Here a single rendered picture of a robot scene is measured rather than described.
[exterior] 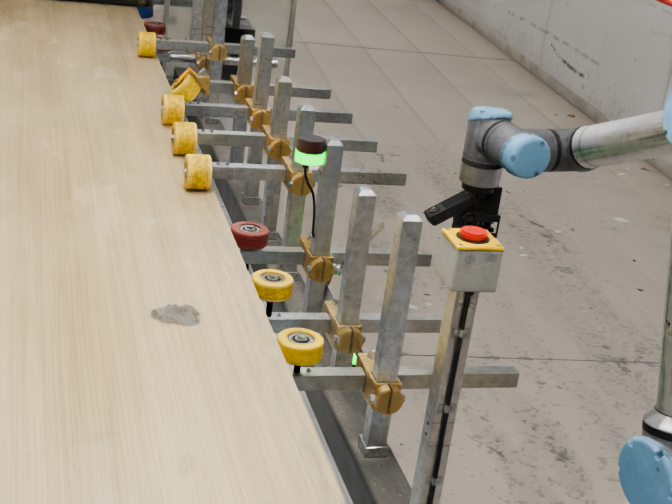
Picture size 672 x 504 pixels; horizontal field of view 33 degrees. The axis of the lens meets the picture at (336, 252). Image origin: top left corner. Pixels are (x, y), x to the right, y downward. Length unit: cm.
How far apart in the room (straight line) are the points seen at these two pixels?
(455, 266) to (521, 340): 267
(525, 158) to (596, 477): 143
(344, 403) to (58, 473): 77
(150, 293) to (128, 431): 47
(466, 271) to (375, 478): 53
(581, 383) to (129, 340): 238
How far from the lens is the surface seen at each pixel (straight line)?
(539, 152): 232
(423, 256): 249
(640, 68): 710
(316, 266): 235
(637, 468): 198
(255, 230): 238
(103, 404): 171
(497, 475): 339
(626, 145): 224
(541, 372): 402
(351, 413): 215
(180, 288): 209
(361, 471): 199
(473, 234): 158
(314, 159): 228
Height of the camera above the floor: 177
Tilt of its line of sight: 22 degrees down
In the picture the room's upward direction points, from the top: 8 degrees clockwise
